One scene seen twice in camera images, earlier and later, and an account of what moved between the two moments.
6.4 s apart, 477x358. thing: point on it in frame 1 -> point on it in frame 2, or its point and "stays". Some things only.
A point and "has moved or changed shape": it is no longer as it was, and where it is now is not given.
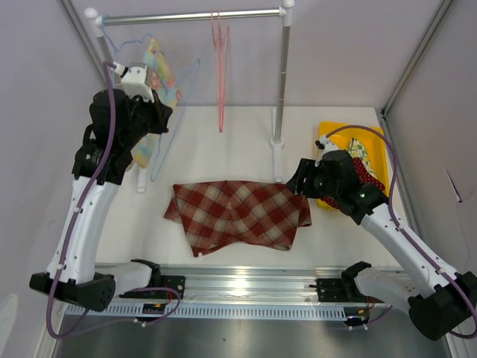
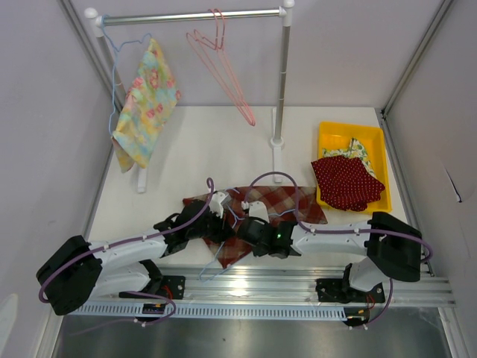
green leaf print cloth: x=357 y=149 stays
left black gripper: x=161 y=112 -> x=221 y=233
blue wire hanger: x=103 y=19 stays
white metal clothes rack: x=98 y=22 stays
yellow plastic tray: x=373 y=141 stays
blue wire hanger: x=156 y=152 -> x=236 y=220
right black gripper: x=306 y=169 -> x=258 y=251
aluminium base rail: x=262 y=284 stays
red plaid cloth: x=218 y=213 has moved or changed shape
